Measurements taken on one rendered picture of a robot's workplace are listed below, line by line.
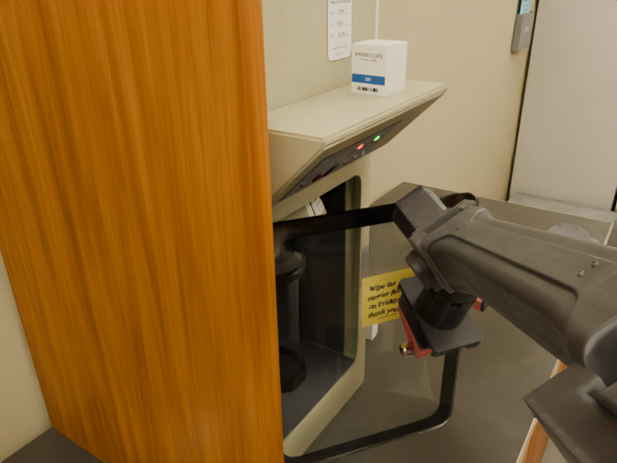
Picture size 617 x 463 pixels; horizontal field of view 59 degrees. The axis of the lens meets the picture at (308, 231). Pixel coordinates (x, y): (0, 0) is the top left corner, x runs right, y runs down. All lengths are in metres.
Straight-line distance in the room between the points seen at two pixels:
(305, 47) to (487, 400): 0.71
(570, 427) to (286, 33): 0.54
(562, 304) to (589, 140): 3.43
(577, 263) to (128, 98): 0.43
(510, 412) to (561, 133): 2.76
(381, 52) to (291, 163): 0.21
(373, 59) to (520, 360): 0.73
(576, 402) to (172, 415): 0.61
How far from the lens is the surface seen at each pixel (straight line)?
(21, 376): 1.07
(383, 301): 0.74
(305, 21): 0.68
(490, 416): 1.06
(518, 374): 1.17
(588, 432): 0.19
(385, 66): 0.69
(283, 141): 0.54
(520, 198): 3.71
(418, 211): 0.60
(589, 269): 0.26
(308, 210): 0.78
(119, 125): 0.58
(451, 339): 0.66
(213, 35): 0.47
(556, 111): 3.66
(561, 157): 3.72
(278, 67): 0.64
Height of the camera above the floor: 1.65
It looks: 26 degrees down
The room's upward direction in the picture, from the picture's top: 1 degrees counter-clockwise
